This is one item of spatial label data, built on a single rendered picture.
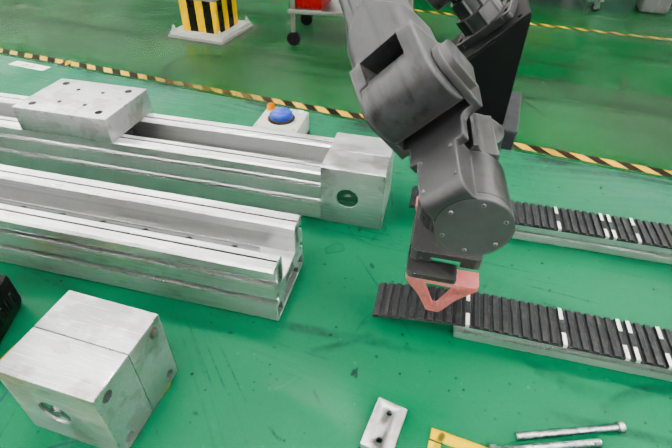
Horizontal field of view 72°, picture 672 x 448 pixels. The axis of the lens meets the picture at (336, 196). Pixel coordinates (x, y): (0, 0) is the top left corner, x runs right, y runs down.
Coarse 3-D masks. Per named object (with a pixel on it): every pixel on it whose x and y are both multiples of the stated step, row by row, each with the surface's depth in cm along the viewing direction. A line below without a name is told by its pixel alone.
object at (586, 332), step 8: (576, 312) 51; (576, 320) 51; (584, 320) 51; (592, 320) 51; (576, 328) 50; (584, 328) 50; (592, 328) 49; (584, 336) 49; (592, 336) 49; (584, 344) 48; (592, 344) 48; (592, 352) 47; (600, 352) 47
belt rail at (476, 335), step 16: (464, 336) 52; (480, 336) 51; (496, 336) 51; (544, 352) 50; (560, 352) 50; (576, 352) 50; (608, 368) 49; (624, 368) 49; (640, 368) 48; (656, 368) 49
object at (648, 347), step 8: (640, 328) 50; (648, 328) 50; (640, 336) 49; (648, 336) 49; (640, 344) 48; (648, 344) 48; (656, 344) 48; (640, 352) 48; (648, 352) 47; (656, 352) 47; (648, 360) 46; (656, 360) 47; (664, 368) 46
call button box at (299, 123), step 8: (264, 112) 83; (296, 112) 83; (304, 112) 83; (264, 120) 80; (272, 120) 80; (288, 120) 80; (296, 120) 80; (304, 120) 81; (264, 128) 78; (272, 128) 78; (280, 128) 78; (288, 128) 78; (296, 128) 78; (304, 128) 82
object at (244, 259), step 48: (0, 192) 64; (48, 192) 61; (96, 192) 59; (144, 192) 59; (0, 240) 57; (48, 240) 55; (96, 240) 53; (144, 240) 52; (192, 240) 52; (240, 240) 58; (288, 240) 56; (144, 288) 56; (192, 288) 54; (240, 288) 52; (288, 288) 57
